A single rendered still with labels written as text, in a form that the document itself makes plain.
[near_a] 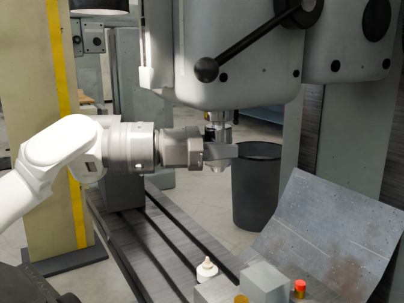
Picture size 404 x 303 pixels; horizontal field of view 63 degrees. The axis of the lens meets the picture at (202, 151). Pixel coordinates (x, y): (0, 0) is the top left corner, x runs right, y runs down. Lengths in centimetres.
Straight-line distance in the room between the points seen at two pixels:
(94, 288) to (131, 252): 141
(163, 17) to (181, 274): 54
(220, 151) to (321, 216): 42
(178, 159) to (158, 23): 21
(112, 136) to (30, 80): 168
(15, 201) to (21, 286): 92
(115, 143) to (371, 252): 58
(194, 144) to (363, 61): 30
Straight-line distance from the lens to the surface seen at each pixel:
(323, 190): 90
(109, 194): 104
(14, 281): 149
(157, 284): 77
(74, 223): 248
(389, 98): 79
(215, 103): 44
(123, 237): 93
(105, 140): 55
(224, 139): 55
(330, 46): 55
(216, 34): 43
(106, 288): 225
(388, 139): 80
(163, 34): 49
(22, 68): 219
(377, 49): 64
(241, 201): 263
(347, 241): 85
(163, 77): 49
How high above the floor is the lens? 140
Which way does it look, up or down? 18 degrees down
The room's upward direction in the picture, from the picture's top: straight up
